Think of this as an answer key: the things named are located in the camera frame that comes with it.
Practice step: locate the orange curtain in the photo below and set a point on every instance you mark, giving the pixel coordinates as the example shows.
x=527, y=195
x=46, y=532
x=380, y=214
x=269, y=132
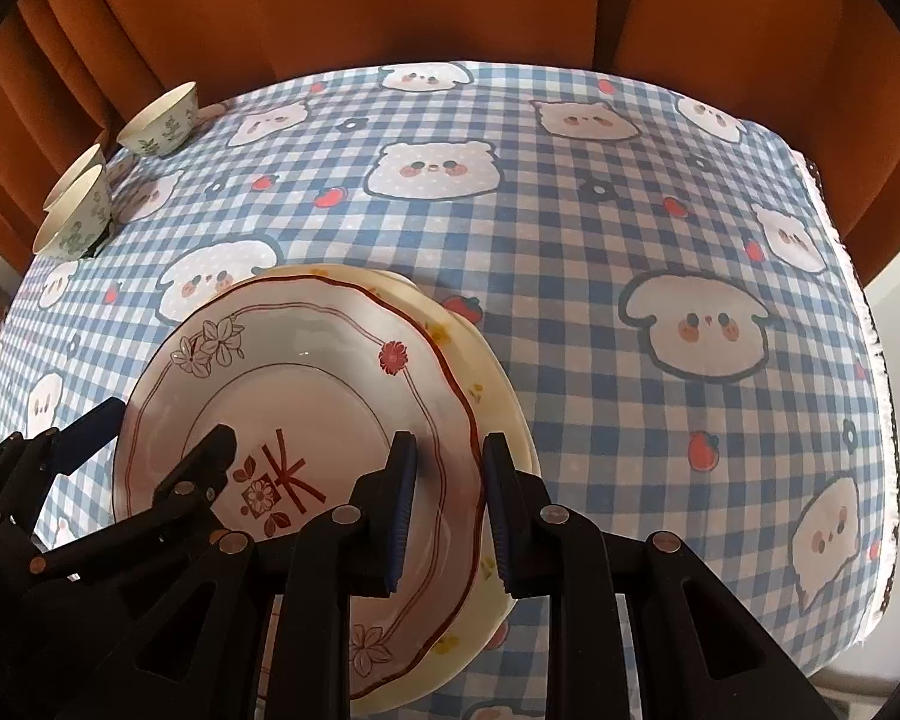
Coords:
x=420, y=0

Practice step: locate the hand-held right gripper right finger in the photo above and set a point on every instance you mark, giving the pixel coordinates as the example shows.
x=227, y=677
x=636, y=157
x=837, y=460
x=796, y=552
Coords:
x=499, y=517

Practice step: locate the blue checked cartoon tablecloth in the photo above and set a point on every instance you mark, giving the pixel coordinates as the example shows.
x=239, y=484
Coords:
x=607, y=240

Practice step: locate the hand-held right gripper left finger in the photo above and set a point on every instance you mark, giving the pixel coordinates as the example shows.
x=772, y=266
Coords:
x=403, y=510

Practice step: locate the deep yellow floral plate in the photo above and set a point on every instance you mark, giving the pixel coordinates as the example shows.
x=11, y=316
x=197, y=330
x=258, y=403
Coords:
x=450, y=349

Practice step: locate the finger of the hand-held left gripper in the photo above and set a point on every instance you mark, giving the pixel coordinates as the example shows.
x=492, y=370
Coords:
x=82, y=427
x=195, y=480

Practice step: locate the large scalloped yellow floral plate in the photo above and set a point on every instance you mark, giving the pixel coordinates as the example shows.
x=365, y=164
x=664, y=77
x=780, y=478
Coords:
x=516, y=420

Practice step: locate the white bowl with blue floral print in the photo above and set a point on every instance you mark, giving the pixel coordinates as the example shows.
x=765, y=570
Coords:
x=157, y=120
x=75, y=172
x=71, y=221

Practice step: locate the small red-rimmed floral plate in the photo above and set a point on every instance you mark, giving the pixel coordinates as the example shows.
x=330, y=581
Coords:
x=307, y=360

